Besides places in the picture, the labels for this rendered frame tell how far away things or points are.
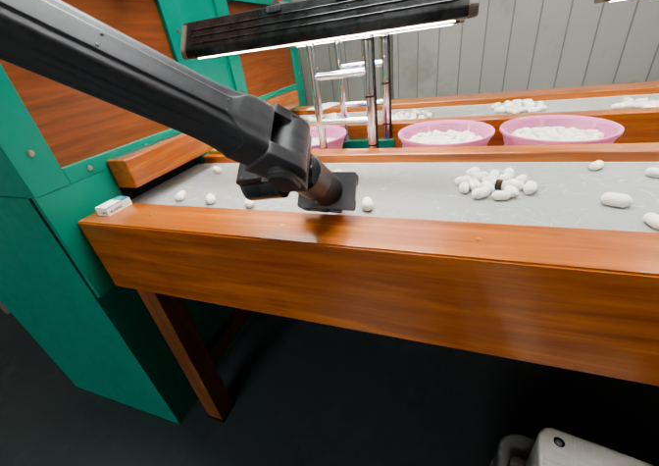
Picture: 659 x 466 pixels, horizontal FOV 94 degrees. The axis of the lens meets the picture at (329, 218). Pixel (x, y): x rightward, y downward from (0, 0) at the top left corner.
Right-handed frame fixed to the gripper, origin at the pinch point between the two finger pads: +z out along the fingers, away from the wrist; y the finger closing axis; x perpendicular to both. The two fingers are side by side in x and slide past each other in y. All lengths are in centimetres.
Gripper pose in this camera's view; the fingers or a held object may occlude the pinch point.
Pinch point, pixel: (341, 201)
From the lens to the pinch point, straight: 60.7
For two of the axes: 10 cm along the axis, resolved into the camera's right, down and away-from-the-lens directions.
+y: -9.4, -0.6, 3.3
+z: 3.2, 1.6, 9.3
